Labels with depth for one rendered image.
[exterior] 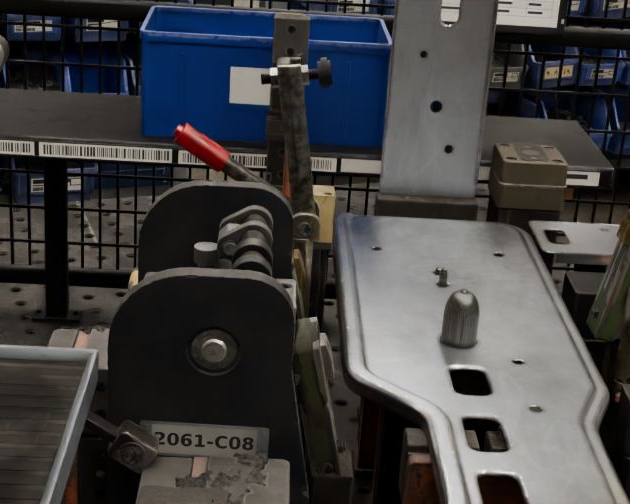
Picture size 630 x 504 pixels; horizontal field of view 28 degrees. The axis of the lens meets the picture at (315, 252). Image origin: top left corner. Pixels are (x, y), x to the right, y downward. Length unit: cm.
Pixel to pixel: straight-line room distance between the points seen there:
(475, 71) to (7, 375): 88
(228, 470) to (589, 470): 31
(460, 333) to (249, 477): 40
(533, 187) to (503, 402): 49
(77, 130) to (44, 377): 91
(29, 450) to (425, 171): 93
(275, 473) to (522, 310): 50
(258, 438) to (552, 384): 36
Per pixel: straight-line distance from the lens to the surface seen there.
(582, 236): 142
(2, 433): 64
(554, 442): 99
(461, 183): 149
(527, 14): 174
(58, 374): 69
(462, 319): 111
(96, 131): 158
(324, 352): 89
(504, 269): 130
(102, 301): 190
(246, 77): 153
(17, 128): 159
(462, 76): 146
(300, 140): 117
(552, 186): 148
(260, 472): 76
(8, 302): 190
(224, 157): 118
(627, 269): 119
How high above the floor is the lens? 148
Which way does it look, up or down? 22 degrees down
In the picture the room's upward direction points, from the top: 4 degrees clockwise
